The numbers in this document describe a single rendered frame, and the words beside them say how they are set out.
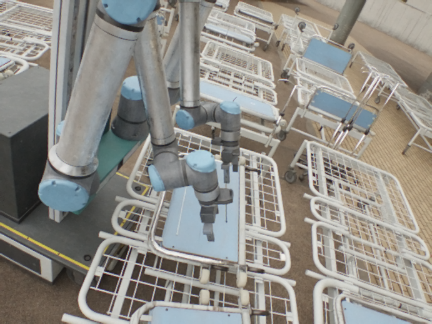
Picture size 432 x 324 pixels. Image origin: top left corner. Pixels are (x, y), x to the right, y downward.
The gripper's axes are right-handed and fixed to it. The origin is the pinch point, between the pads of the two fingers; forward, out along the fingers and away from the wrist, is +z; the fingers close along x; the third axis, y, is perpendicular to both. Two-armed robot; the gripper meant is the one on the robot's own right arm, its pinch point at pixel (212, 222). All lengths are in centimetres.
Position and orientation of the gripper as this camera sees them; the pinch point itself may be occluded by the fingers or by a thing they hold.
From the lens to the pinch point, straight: 125.2
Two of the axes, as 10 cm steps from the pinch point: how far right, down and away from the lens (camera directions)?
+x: -1.3, 6.4, -7.5
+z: 1.1, 7.7, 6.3
